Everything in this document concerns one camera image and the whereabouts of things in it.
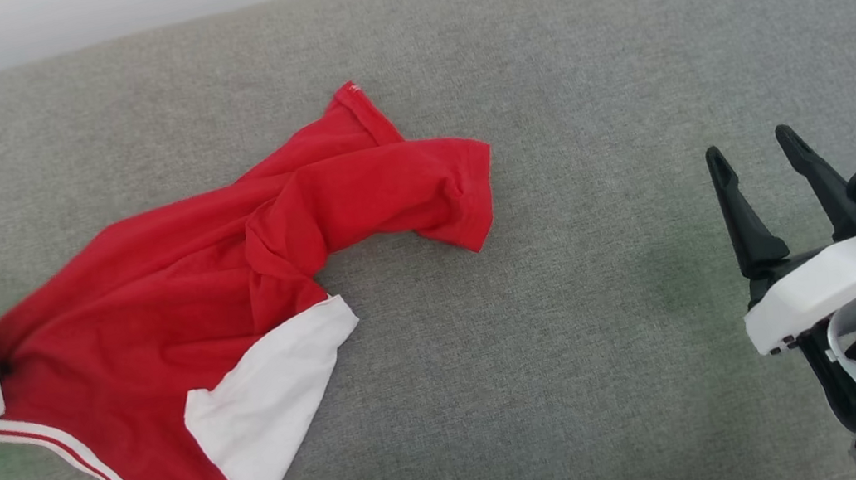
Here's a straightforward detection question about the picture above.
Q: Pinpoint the grey fabric sofa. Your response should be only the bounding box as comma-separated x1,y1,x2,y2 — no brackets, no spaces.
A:
0,0,856,480

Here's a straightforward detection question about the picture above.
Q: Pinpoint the red white sports jersey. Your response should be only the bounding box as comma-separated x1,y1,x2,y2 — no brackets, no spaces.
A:
0,63,538,480

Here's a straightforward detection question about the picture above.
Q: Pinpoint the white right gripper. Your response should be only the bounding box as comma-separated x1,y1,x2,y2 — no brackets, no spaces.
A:
703,114,856,457

